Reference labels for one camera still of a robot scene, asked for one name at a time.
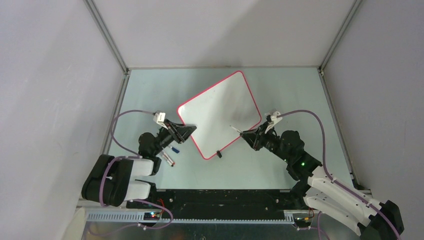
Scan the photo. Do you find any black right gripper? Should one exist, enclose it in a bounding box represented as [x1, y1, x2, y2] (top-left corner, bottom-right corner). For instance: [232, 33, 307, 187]
[240, 121, 292, 163]

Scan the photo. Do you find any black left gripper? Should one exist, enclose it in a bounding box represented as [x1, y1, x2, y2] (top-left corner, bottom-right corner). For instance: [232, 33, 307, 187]
[152, 118, 196, 156]

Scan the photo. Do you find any green capped white marker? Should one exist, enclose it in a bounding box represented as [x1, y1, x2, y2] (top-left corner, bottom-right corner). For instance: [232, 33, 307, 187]
[230, 125, 243, 134]

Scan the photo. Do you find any red framed whiteboard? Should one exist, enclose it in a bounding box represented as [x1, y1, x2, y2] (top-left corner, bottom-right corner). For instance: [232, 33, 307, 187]
[176, 70, 262, 160]

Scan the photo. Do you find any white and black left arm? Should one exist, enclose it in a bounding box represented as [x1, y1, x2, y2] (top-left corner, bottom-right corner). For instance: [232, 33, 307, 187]
[81, 119, 197, 208]

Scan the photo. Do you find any blue capped white marker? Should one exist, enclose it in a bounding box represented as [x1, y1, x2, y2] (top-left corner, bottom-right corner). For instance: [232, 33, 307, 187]
[167, 145, 180, 154]

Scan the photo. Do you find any red capped white marker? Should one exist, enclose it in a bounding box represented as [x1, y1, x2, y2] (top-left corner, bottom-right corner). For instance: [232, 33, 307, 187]
[160, 150, 176, 167]

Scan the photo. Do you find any black capped white marker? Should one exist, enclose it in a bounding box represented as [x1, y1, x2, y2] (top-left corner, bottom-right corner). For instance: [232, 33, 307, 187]
[159, 152, 174, 168]

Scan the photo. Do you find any left electronics board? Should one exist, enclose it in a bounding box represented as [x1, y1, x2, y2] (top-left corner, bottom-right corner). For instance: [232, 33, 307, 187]
[143, 212, 162, 221]

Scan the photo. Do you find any electronics board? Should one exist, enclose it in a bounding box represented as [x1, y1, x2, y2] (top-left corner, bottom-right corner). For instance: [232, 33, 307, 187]
[294, 217, 313, 225]
[143, 212, 162, 221]

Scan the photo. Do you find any right electronics board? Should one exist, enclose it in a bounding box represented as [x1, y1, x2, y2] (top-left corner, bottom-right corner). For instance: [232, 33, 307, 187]
[294, 217, 313, 225]

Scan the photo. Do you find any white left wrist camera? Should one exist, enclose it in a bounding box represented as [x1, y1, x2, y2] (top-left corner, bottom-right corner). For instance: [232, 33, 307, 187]
[153, 111, 168, 129]

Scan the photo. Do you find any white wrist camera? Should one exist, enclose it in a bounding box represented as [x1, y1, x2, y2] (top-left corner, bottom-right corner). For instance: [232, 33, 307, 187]
[264, 109, 282, 133]
[153, 111, 168, 129]

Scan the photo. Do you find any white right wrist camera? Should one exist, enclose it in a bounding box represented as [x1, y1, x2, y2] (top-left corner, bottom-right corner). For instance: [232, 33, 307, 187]
[264, 109, 282, 133]

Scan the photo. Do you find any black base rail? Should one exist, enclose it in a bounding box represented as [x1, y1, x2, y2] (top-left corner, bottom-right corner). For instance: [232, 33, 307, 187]
[147, 189, 309, 221]

